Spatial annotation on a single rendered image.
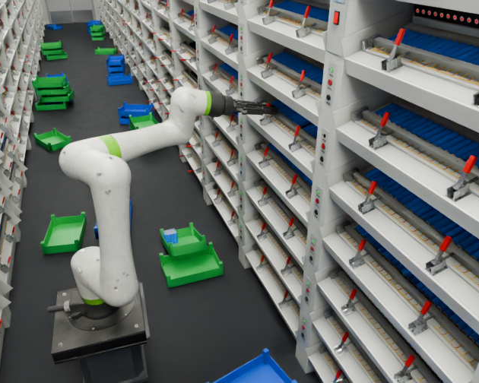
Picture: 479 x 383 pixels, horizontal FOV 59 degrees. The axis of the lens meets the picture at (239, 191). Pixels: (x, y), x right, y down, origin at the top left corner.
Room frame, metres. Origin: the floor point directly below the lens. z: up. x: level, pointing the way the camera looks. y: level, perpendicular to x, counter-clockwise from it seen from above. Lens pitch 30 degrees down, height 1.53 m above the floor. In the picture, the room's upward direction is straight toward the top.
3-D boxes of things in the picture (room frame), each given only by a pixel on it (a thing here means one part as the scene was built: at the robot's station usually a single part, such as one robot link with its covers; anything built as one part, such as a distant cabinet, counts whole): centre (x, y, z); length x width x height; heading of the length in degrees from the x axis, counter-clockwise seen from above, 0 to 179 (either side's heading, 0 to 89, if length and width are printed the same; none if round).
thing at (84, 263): (1.18, 0.52, 0.50); 0.16 x 0.13 x 0.19; 50
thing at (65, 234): (2.08, 1.05, 0.04); 0.30 x 0.20 x 0.08; 10
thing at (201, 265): (1.79, 0.26, 0.04); 0.30 x 0.20 x 0.08; 111
